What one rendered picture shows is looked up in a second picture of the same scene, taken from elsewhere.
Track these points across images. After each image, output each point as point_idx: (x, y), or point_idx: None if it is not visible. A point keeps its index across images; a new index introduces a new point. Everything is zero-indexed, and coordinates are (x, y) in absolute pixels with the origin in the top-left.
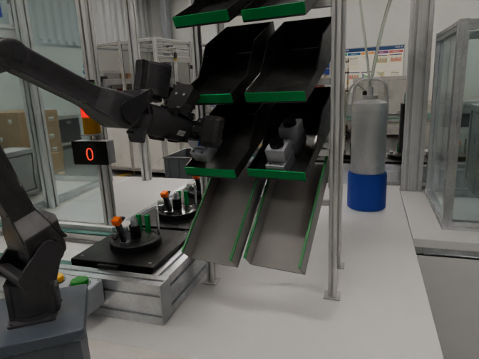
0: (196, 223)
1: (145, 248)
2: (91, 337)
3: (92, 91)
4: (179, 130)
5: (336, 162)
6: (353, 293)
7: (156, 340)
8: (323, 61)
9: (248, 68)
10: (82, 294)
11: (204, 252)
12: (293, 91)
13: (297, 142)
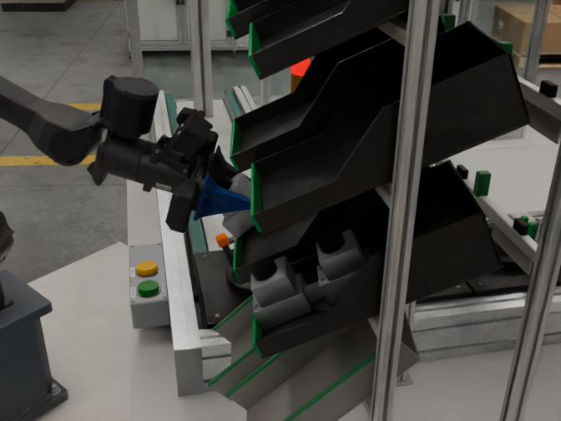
0: (252, 304)
1: (244, 291)
2: (130, 352)
3: (23, 115)
4: (158, 184)
5: (380, 362)
6: None
7: (149, 404)
8: (388, 161)
9: (305, 114)
10: (27, 311)
11: (239, 350)
12: (251, 205)
13: (325, 284)
